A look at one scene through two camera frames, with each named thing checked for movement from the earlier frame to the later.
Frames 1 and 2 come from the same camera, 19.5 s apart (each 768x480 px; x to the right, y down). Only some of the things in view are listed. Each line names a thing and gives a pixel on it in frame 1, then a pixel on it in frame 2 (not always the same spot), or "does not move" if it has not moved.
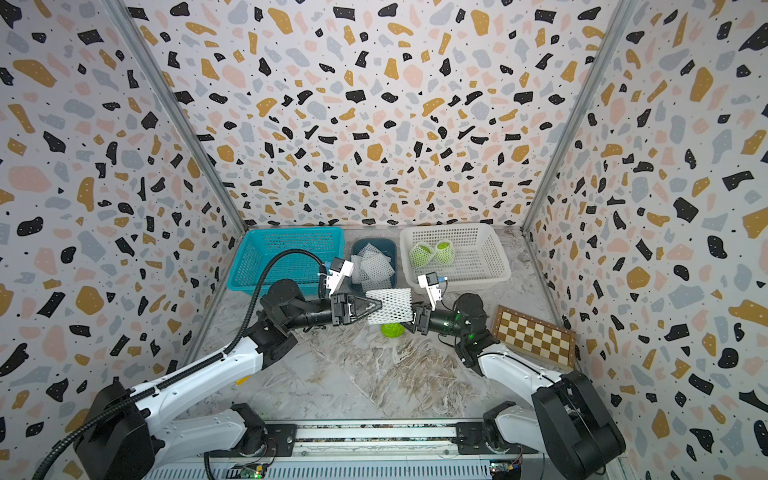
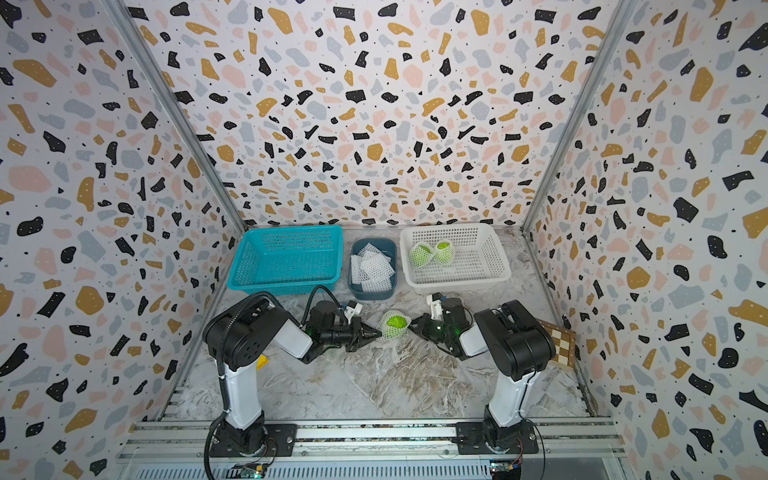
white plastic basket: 479,259 does not move
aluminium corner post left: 180,114 does not move
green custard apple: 419,256 does not move
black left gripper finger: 362,305 → 367,331
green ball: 421,254 does not move
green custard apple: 444,252 does not move
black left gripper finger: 364,308 → 360,341
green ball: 444,252 does not move
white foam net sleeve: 396,306 → 388,332
